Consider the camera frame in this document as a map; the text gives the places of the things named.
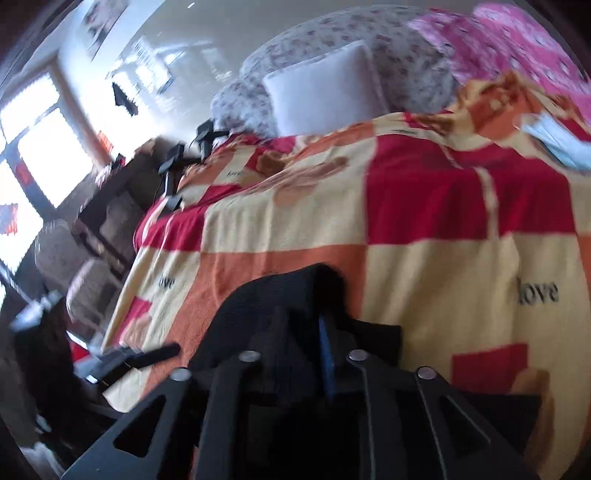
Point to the white pillow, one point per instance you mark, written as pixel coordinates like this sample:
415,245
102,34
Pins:
318,87

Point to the light blue cloth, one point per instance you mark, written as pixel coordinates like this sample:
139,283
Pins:
556,138

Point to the wall poster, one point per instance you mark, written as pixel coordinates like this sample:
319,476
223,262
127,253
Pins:
105,25

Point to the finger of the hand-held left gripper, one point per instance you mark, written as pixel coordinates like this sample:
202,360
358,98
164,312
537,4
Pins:
147,355

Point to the dark wooden table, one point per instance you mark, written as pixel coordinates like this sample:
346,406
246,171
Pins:
115,203

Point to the red and cream printed blanket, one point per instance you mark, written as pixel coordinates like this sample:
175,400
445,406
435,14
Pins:
415,221

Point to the red box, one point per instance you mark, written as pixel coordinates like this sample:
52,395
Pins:
79,351

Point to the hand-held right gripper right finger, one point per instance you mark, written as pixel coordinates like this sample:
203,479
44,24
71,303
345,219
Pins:
327,355

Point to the pale chair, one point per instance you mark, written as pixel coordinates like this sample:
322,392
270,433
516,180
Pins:
92,290

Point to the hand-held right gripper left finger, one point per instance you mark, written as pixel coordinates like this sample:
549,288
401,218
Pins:
281,330

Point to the black flat device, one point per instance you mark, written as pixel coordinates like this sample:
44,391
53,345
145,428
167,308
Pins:
170,203

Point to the pink penguin print cloth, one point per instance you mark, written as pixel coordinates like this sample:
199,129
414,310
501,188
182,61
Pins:
517,41

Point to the window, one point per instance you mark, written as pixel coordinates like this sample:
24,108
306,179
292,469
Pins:
46,152

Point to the dark hanging wall item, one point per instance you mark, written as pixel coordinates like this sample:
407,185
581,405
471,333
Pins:
123,99

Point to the red wall paper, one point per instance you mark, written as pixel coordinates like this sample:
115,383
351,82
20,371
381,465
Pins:
105,140

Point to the black camera stand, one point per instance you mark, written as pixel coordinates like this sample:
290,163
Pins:
184,152

